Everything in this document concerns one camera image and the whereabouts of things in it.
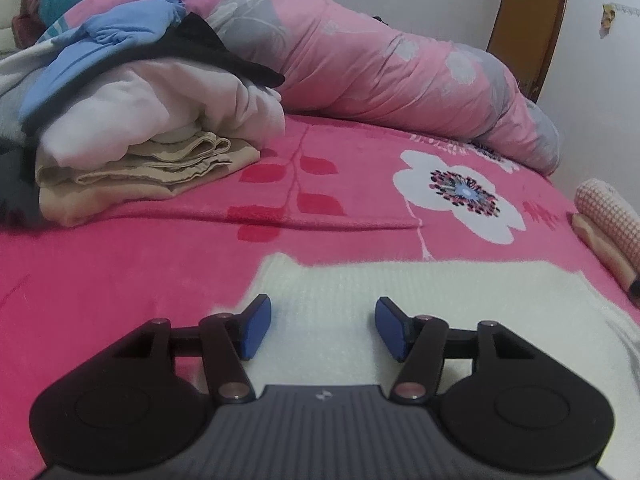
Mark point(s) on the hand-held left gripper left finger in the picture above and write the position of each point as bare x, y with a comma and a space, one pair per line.
257, 327

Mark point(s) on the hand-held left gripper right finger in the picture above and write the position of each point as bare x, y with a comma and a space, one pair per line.
390, 330

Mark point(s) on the white knit sweater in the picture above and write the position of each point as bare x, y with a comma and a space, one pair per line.
450, 300

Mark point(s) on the pink floral bed blanket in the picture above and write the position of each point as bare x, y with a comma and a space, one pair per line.
150, 270

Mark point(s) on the beige folded pants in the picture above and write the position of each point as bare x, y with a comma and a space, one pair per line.
125, 185

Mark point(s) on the pale pink white garment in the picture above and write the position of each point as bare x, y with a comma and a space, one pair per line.
150, 105

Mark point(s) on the pink knit folded sweater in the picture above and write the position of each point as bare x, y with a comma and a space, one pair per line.
610, 215

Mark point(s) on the pink grey floral duvet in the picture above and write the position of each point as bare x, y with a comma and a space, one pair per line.
375, 70

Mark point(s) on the dark grey garment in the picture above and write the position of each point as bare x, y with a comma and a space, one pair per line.
17, 190

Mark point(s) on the black garment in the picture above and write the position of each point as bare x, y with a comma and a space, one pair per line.
200, 45

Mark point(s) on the light blue garment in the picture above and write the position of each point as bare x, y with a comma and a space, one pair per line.
125, 25

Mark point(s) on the brown wooden door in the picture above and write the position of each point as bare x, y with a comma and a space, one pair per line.
530, 25

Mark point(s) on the light grey garment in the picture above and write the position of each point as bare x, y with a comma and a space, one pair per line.
15, 85

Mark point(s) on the white pink bed headboard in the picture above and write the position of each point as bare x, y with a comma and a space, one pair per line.
7, 20

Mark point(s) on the wall hook rack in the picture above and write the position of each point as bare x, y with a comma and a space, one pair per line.
627, 8

